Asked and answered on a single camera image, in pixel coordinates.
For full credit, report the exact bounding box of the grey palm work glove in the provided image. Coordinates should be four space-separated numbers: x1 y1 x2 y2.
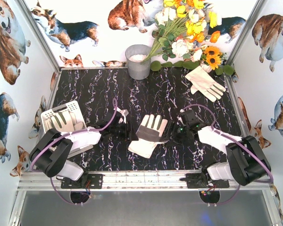
128 114 168 159

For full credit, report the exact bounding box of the white work glove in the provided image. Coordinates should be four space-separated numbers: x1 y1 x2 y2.
185 66 226 102

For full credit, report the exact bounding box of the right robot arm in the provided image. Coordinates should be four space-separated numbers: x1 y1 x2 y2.
161 110 274 186

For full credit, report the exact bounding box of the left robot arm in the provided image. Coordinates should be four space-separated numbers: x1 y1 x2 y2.
29 116 138 181

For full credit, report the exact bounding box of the white perforated storage basket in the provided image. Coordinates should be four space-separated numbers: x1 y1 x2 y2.
40 100 94 158

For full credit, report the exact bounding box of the grey metal bucket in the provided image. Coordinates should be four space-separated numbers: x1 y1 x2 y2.
125 44 151 80

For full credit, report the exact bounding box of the artificial flower bouquet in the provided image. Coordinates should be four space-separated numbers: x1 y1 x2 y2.
142 0 236 75

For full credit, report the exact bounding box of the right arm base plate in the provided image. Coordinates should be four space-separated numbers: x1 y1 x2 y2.
181 174 230 189

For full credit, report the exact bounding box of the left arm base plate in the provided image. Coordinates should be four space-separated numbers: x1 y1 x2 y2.
61 173 103 189

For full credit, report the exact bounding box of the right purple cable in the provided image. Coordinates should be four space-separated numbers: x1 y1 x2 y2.
180 104 274 207

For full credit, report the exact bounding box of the purple cable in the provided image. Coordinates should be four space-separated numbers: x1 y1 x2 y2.
29 98 118 207
180 104 274 207

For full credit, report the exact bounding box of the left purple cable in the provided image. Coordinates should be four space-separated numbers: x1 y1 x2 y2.
29 98 118 207

